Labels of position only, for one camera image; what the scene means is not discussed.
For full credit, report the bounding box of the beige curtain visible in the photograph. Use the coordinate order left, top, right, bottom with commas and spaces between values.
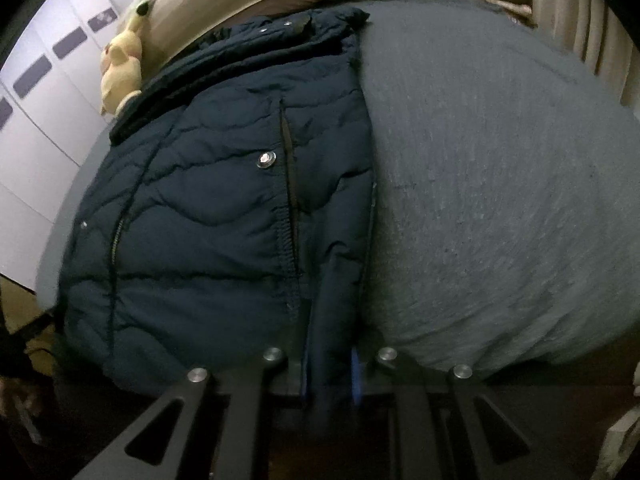
529, 0, 640, 107

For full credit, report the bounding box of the flower print wardrobe panel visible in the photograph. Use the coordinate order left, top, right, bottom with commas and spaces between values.
87, 7, 121, 32

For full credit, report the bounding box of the grey bed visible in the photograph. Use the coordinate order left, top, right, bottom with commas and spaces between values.
34, 0, 640, 388

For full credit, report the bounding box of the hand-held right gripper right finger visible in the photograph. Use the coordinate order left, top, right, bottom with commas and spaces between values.
350, 346, 556, 480

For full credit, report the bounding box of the white wardrobe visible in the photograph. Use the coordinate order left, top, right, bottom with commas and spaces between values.
0, 0, 151, 281

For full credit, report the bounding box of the pale cloth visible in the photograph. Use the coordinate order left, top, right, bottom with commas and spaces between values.
599, 399, 640, 480

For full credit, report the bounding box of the yellow plush toy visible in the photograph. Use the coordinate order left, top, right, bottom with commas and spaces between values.
99, 0, 162, 117

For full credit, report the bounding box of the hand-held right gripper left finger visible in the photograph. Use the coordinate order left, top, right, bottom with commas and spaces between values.
70, 346, 312, 480

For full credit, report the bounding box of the navy puffer jacket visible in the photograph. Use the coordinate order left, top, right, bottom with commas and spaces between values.
54, 5, 382, 443

